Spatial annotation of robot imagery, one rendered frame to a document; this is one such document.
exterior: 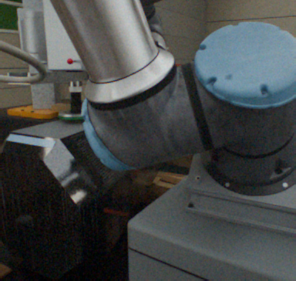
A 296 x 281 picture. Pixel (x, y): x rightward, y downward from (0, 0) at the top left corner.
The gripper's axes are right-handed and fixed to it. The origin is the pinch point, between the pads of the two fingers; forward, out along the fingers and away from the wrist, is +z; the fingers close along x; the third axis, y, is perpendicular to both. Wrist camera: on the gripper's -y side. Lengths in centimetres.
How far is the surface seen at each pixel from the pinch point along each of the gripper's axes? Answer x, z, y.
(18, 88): -300, -561, -489
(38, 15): -69, -171, -69
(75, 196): -32, -20, -70
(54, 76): -41, -72, -45
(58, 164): -40, -34, -64
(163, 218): -0.4, 16.0, -11.2
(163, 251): -1.3, 22.8, -10.2
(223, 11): 207, -517, -270
